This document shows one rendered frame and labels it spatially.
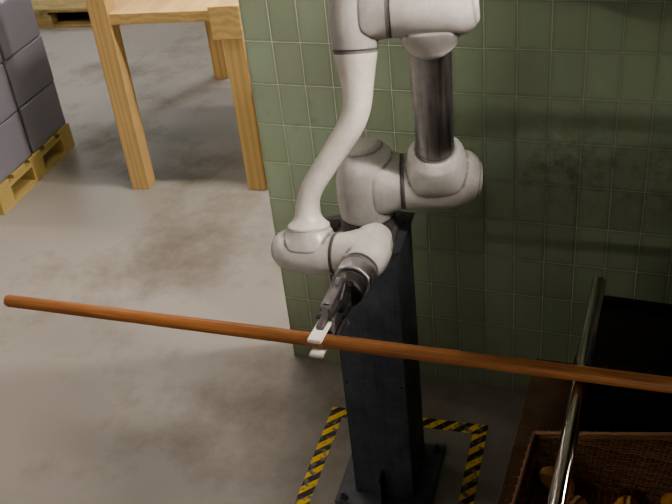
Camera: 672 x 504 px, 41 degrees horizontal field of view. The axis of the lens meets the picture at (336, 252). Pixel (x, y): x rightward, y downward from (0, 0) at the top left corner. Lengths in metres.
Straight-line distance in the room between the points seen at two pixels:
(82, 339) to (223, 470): 1.10
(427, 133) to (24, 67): 3.61
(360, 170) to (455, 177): 0.25
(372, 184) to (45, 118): 3.54
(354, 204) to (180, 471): 1.35
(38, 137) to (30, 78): 0.34
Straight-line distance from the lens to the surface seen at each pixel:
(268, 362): 3.70
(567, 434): 1.65
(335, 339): 1.83
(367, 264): 2.01
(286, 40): 2.99
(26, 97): 5.51
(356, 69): 1.98
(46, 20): 8.39
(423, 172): 2.33
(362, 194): 2.40
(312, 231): 2.09
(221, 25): 4.59
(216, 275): 4.28
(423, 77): 2.09
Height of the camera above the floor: 2.33
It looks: 33 degrees down
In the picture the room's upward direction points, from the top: 7 degrees counter-clockwise
